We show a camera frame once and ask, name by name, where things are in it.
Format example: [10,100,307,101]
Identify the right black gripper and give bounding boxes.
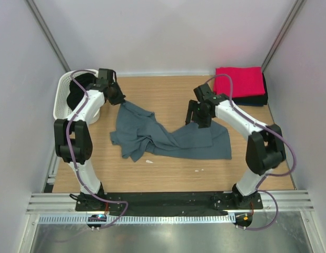
[185,100,212,129]

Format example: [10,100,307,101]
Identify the blue-grey t shirt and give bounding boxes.
[110,101,232,162]

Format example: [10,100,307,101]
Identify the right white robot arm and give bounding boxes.
[185,83,286,209]

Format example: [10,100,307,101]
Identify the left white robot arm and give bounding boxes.
[53,69,125,211]

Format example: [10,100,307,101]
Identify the black t shirt in basket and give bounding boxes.
[66,73,96,110]

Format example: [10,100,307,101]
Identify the folded red t shirt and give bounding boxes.
[213,66,265,98]

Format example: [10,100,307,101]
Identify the white perforated plastic basket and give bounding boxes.
[53,69,100,124]

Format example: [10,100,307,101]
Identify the folded navy t shirt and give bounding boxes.
[237,103,264,107]

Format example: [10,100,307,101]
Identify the folded black t shirt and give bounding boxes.
[232,74,268,105]

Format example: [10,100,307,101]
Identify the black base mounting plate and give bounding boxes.
[70,191,263,217]

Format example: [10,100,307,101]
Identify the white slotted cable duct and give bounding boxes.
[38,213,235,225]

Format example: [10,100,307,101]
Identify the aluminium frame rail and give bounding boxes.
[27,190,314,213]

